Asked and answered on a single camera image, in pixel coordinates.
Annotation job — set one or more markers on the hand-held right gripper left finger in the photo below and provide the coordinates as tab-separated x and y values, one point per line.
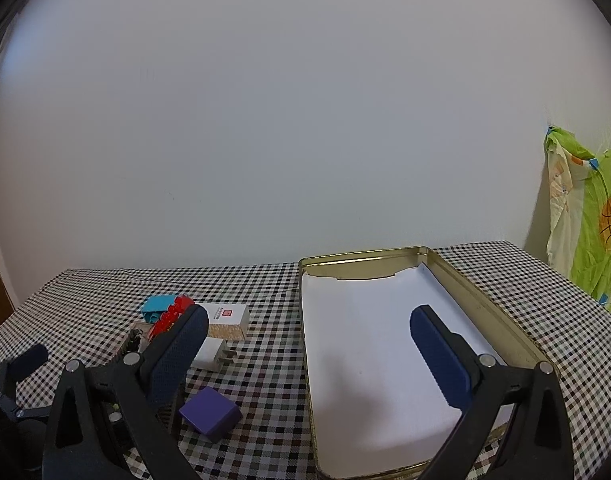
178	350

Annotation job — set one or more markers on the white charger plug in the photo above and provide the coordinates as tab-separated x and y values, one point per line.
210	352

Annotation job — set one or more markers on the purple foam block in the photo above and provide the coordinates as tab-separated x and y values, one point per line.
210	410

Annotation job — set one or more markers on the checkered tablecloth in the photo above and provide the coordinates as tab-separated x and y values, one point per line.
265	310

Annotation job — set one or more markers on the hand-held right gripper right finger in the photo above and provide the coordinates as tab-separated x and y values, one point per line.
438	355

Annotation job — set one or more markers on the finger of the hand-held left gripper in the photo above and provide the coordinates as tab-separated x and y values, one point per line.
29	359

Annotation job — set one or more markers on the blue toy block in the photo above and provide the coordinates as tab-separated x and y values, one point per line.
155	306

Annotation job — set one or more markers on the red toy block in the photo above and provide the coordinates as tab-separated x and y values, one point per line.
178	307

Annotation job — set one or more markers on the gold metal tin box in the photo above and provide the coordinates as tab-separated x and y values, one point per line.
485	305

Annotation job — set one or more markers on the green patterned cloth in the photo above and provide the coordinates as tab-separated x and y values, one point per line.
590	240

